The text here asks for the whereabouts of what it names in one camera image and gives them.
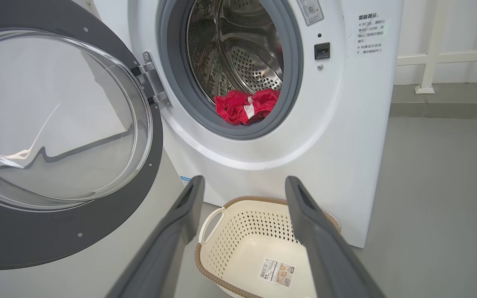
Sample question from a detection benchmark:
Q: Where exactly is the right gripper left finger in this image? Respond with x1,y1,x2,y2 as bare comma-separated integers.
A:
106,175,206,298

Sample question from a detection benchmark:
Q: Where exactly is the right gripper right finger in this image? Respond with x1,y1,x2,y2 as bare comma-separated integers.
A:
285,176,386,298

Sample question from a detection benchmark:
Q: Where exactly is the cream perforated basket brown rim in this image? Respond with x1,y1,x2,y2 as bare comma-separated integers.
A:
194,196,342,298

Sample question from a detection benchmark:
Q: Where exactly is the red and white garment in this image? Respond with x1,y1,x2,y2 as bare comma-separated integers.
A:
214,88,281,126

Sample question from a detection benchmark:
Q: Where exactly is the white front-load washing machine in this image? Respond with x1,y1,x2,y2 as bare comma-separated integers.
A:
94,0,405,249

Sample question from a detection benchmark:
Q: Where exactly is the white metal railing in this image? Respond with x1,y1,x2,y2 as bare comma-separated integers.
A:
396,0,477,95

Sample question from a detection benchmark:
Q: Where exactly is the dark round glass washer door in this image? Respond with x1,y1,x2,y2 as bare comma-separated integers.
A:
0,0,164,270

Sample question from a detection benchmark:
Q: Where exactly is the white product label sticker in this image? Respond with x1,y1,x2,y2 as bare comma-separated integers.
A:
258,259,296,288

